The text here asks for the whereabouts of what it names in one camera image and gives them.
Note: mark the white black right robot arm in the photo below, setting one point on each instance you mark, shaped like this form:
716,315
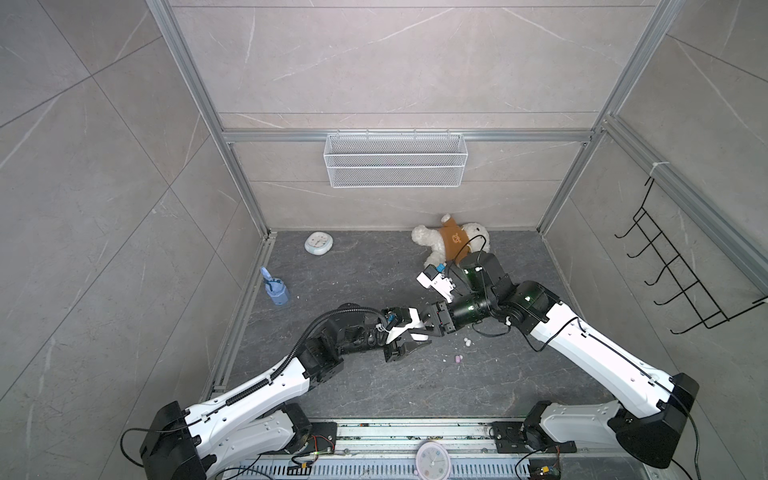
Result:
650,408

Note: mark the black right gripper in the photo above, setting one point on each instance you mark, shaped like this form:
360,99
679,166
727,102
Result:
441,319

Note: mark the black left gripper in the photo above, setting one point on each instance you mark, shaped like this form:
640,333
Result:
394,351

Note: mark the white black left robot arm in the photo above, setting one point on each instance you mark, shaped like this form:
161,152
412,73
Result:
210,439

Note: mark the white wire mesh basket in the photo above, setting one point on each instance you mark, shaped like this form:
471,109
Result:
380,160

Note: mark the black wire hook rack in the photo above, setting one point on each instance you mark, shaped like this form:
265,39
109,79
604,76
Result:
709,314

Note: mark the white teddy bear brown hoodie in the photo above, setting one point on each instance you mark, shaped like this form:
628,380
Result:
451,241

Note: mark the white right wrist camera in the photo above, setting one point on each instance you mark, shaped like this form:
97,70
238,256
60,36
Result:
433,277

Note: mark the light blue round clock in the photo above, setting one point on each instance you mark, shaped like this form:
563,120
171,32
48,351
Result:
318,243

